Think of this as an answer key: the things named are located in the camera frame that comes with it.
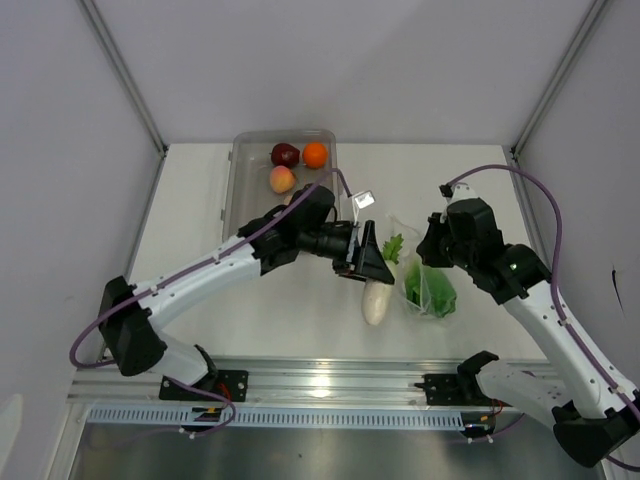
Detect clear zip top bag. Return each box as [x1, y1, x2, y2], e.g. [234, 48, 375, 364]
[388, 214, 458, 322]

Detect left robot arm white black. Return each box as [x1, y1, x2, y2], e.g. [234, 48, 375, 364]
[99, 184, 395, 400]

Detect aluminium frame post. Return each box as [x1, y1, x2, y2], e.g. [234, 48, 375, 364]
[76, 0, 168, 158]
[510, 0, 614, 162]

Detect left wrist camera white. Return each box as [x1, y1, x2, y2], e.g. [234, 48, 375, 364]
[350, 190, 375, 223]

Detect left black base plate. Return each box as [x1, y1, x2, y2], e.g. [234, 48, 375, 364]
[158, 370, 249, 403]

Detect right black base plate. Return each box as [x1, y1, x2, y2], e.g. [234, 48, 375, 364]
[413, 373, 510, 407]

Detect right aluminium frame post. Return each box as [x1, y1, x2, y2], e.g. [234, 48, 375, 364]
[510, 0, 614, 162]

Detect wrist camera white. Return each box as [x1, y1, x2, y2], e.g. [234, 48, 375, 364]
[350, 190, 375, 223]
[439, 182, 478, 204]

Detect slotted cable duct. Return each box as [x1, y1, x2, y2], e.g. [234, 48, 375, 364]
[87, 404, 465, 431]

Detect orange fruit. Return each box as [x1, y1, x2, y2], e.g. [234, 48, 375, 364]
[302, 142, 329, 169]

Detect aluminium rail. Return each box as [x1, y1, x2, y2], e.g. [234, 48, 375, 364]
[66, 357, 461, 408]

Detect white radish green leaves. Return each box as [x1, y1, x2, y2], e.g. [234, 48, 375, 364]
[361, 234, 404, 326]

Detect peach fruit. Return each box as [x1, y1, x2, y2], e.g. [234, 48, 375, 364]
[269, 166, 296, 194]

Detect left aluminium frame post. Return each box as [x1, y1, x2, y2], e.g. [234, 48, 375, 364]
[76, 0, 168, 158]

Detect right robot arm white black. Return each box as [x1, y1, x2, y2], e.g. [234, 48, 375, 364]
[417, 198, 639, 468]

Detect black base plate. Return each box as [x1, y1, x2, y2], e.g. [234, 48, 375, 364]
[158, 370, 249, 403]
[413, 373, 510, 407]

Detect green lettuce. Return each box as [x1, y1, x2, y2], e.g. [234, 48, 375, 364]
[404, 260, 457, 319]

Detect clear grey plastic bin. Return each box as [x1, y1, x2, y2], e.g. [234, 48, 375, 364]
[222, 129, 343, 239]

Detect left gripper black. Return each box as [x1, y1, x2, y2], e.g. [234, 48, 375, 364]
[299, 220, 394, 286]

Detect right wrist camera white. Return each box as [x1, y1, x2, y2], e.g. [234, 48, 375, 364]
[439, 182, 478, 204]

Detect dark red apple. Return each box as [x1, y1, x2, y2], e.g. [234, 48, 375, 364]
[270, 143, 301, 169]

